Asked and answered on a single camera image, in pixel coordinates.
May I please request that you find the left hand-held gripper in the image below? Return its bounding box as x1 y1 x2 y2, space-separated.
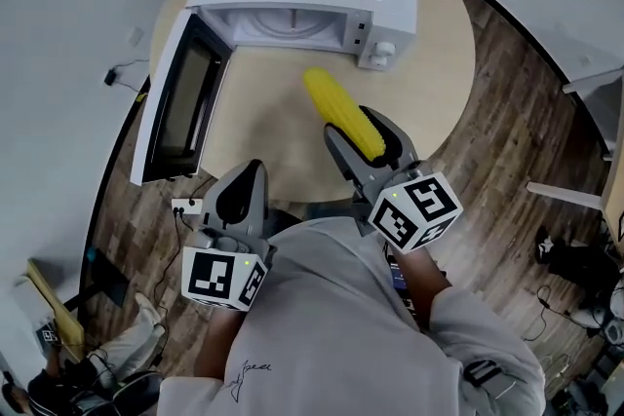
180 158 278 313

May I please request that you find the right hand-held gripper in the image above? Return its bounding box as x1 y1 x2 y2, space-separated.
323 105 464 254

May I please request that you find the yellow corn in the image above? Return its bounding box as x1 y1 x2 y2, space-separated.
302 66 389 164

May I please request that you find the person's left forearm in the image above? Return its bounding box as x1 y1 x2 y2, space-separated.
193 305 251 380

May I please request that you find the person's right forearm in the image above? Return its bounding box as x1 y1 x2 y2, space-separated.
388 244 452 334

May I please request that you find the white power strip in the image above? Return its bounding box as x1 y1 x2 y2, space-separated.
171 197 204 217

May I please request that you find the person's grey sweatshirt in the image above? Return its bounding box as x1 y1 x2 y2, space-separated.
156 214 547 416

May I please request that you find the wooden board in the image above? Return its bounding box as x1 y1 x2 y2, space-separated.
25 257 87 362

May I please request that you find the white desk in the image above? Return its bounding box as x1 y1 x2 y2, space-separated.
561 66 624 163

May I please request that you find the black bag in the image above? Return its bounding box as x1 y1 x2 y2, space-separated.
534 225 623 294

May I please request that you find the black power strip cable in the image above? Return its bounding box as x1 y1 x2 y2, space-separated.
152 208 197 325

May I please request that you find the black floor cable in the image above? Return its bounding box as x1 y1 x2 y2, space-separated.
523 284 589 343

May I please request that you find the black sleeve strap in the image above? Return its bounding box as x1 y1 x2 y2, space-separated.
462 359 504 389

